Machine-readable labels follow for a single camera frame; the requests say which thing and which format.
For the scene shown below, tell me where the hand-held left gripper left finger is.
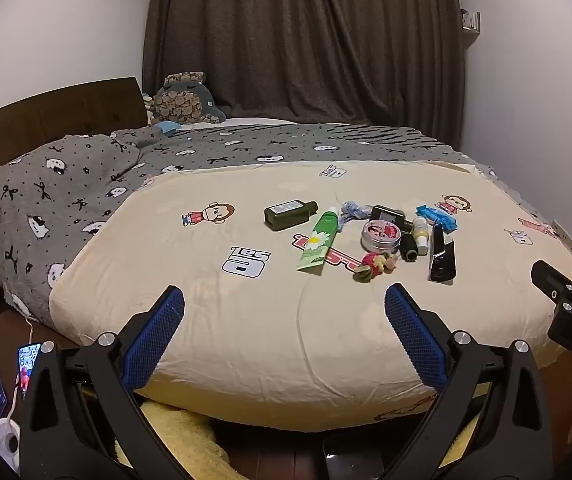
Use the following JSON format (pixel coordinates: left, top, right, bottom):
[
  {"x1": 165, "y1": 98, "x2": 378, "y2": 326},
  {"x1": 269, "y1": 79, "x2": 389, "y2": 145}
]
[{"x1": 18, "y1": 285, "x2": 187, "y2": 480}]

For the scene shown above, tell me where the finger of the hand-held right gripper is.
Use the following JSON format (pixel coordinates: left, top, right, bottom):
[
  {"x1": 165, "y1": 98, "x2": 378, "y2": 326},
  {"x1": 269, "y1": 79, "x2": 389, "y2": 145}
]
[{"x1": 530, "y1": 260, "x2": 572, "y2": 307}]

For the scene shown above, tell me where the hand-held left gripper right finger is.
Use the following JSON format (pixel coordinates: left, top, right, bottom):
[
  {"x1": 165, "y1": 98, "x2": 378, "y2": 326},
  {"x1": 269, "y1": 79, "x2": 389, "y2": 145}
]
[{"x1": 385, "y1": 282, "x2": 554, "y2": 480}]

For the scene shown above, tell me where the blue packet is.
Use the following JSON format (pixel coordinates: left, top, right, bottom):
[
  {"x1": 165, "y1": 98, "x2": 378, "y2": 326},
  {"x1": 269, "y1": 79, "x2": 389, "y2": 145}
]
[{"x1": 416, "y1": 204, "x2": 459, "y2": 231}]

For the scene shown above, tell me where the blue-white scrunchie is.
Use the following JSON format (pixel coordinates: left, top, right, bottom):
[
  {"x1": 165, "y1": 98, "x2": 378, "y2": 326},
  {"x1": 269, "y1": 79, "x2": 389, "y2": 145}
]
[{"x1": 338, "y1": 201, "x2": 375, "y2": 224}]

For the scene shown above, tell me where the small plush toy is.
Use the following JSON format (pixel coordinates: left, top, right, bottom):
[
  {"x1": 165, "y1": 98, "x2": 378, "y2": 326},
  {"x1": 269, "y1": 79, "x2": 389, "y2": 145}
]
[{"x1": 353, "y1": 252, "x2": 399, "y2": 284}]

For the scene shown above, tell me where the small black bottle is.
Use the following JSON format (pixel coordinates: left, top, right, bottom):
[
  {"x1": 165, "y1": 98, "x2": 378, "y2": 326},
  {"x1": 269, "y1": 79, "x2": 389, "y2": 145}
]
[{"x1": 399, "y1": 232, "x2": 419, "y2": 264}]

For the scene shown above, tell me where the black glossy case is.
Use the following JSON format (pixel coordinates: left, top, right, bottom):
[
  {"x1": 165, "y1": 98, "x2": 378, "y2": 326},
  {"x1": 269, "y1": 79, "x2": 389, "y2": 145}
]
[{"x1": 428, "y1": 222, "x2": 458, "y2": 284}]

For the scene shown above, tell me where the small white yellow bottle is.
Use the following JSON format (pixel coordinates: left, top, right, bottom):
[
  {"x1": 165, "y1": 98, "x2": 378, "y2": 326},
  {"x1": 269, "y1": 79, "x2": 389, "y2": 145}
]
[{"x1": 412, "y1": 216, "x2": 429, "y2": 256}]

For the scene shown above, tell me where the round pink tin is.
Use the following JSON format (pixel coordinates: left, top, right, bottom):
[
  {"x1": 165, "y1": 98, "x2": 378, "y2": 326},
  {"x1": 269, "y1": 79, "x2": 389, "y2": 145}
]
[{"x1": 361, "y1": 220, "x2": 403, "y2": 255}]

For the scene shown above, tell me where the yellow towel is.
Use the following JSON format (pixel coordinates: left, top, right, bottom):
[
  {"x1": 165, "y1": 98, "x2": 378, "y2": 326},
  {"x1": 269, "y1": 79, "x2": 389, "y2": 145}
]
[{"x1": 116, "y1": 399, "x2": 247, "y2": 480}]

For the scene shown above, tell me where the cream cartoon printed bedsheet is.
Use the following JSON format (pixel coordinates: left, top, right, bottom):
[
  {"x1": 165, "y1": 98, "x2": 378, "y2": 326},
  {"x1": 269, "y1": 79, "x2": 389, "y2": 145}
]
[{"x1": 48, "y1": 160, "x2": 572, "y2": 432}]

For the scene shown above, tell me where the dark rectangular case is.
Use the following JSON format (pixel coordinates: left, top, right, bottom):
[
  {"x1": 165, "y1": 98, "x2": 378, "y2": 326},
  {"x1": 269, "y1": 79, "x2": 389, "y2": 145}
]
[{"x1": 372, "y1": 205, "x2": 414, "y2": 236}]

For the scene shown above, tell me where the green tube with flower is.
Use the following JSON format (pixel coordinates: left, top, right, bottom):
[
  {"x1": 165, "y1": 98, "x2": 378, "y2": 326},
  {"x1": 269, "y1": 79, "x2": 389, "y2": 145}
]
[{"x1": 296, "y1": 206, "x2": 341, "y2": 276}]

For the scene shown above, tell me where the smartphone with lit screen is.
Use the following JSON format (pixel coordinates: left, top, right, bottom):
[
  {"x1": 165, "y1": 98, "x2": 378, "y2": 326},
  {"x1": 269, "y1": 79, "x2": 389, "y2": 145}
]
[{"x1": 17, "y1": 342, "x2": 44, "y2": 401}]

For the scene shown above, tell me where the grey printed blanket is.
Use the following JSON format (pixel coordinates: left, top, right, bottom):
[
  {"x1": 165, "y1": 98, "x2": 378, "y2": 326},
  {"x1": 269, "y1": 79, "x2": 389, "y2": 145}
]
[{"x1": 0, "y1": 122, "x2": 496, "y2": 328}]

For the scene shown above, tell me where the dark green bottle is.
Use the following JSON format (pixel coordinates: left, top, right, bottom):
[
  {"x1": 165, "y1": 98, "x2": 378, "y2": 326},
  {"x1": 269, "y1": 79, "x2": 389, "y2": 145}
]
[{"x1": 264, "y1": 200, "x2": 319, "y2": 232}]

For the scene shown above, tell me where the white round device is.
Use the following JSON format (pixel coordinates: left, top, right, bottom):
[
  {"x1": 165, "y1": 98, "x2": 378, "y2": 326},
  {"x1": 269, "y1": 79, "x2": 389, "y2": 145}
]
[{"x1": 0, "y1": 417, "x2": 22, "y2": 476}]

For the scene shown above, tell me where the patterned plush toy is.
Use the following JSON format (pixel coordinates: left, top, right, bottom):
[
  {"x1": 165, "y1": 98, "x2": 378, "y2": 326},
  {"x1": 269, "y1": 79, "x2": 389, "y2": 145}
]
[{"x1": 142, "y1": 72, "x2": 227, "y2": 127}]

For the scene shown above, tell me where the wooden headboard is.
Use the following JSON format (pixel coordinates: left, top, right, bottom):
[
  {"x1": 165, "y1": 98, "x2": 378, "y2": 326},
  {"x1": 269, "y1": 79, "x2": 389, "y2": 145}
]
[{"x1": 0, "y1": 76, "x2": 149, "y2": 263}]

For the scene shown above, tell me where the dark brown curtain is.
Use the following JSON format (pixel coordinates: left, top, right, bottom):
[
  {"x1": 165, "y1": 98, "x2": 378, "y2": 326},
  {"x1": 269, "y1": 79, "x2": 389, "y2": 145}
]
[{"x1": 142, "y1": 0, "x2": 469, "y2": 127}]

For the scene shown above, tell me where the white cable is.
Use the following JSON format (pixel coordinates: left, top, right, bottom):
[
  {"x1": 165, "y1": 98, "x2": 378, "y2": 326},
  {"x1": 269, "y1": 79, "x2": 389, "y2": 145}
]
[{"x1": 0, "y1": 317, "x2": 35, "y2": 423}]

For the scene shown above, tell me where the wall shelf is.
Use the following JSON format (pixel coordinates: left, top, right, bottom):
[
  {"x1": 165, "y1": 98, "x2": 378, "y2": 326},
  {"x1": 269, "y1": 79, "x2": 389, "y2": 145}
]
[{"x1": 460, "y1": 7, "x2": 482, "y2": 37}]

